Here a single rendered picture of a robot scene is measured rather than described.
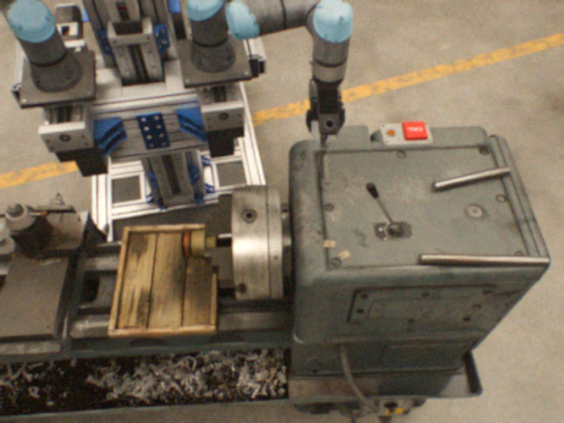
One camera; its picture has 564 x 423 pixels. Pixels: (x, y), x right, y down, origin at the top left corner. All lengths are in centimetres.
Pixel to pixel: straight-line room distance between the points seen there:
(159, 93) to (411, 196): 95
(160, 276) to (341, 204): 64
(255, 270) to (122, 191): 153
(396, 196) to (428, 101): 215
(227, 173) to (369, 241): 155
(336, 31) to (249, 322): 88
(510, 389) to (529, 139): 151
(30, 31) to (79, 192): 150
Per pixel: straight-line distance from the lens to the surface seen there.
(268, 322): 157
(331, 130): 115
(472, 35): 402
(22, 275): 168
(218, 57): 175
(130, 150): 201
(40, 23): 172
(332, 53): 110
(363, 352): 170
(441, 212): 134
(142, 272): 167
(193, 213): 258
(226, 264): 137
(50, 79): 180
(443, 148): 147
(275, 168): 297
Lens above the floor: 232
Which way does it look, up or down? 56 degrees down
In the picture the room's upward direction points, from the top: straight up
